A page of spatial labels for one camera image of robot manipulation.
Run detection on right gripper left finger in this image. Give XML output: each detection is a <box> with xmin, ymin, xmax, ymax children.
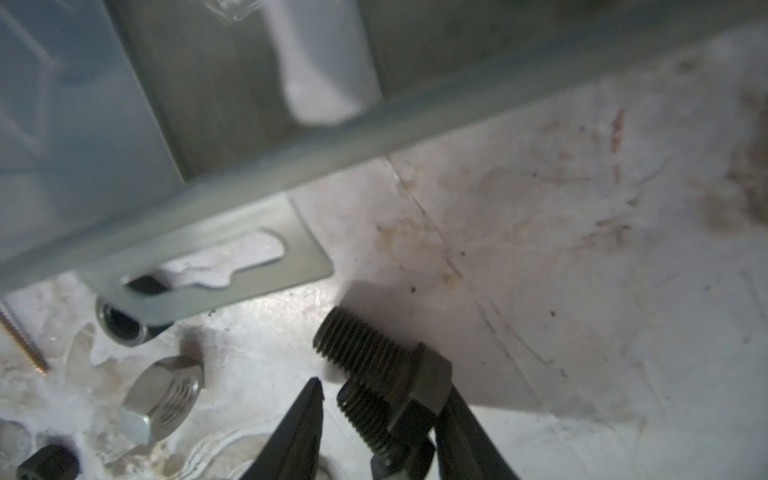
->
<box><xmin>241</xmin><ymin>377</ymin><xmax>324</xmax><ymax>480</ymax></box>

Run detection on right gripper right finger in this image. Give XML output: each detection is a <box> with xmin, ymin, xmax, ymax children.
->
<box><xmin>435</xmin><ymin>386</ymin><xmax>520</xmax><ymax>480</ymax></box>

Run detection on black hex bolt pair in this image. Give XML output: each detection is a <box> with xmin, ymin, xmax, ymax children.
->
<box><xmin>313</xmin><ymin>306</ymin><xmax>453</xmax><ymax>446</ymax></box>
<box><xmin>336</xmin><ymin>379</ymin><xmax>436</xmax><ymax>480</ymax></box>

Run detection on silver hex nut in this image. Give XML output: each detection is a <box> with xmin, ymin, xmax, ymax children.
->
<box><xmin>118</xmin><ymin>356</ymin><xmax>204</xmax><ymax>446</ymax></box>

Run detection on black hex nut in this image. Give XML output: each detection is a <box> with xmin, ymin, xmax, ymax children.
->
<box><xmin>16</xmin><ymin>444</ymin><xmax>80</xmax><ymax>480</ymax></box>
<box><xmin>95</xmin><ymin>275</ymin><xmax>172</xmax><ymax>348</ymax></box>

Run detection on black hex nut centre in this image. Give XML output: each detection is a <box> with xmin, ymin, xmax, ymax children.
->
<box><xmin>16</xmin><ymin>444</ymin><xmax>80</xmax><ymax>480</ymax></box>

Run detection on brass wood screw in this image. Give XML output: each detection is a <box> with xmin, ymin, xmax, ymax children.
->
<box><xmin>1</xmin><ymin>306</ymin><xmax>49</xmax><ymax>375</ymax></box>

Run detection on clear plastic organizer box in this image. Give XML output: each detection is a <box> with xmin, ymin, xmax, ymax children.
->
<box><xmin>1</xmin><ymin>1</ymin><xmax>767</xmax><ymax>325</ymax></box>

